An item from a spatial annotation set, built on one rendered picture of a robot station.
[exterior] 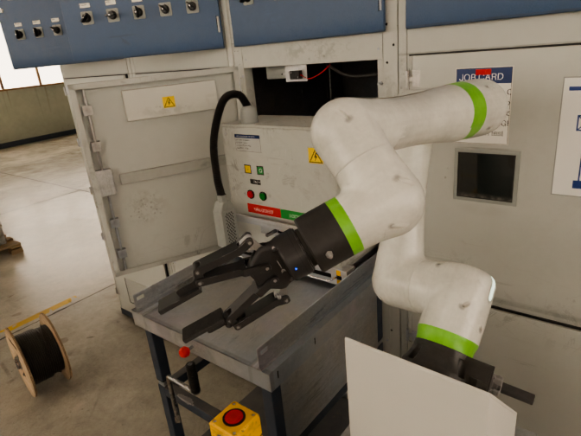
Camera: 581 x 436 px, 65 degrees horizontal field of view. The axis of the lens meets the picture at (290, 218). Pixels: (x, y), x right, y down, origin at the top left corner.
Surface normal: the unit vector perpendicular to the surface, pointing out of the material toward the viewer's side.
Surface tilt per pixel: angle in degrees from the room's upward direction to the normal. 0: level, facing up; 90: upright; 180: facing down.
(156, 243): 90
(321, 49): 90
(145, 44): 90
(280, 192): 90
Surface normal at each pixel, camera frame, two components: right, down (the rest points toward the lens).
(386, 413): -0.64, 0.33
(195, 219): 0.43, 0.28
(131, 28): -0.11, 0.36
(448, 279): -0.64, -0.47
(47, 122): 0.79, 0.15
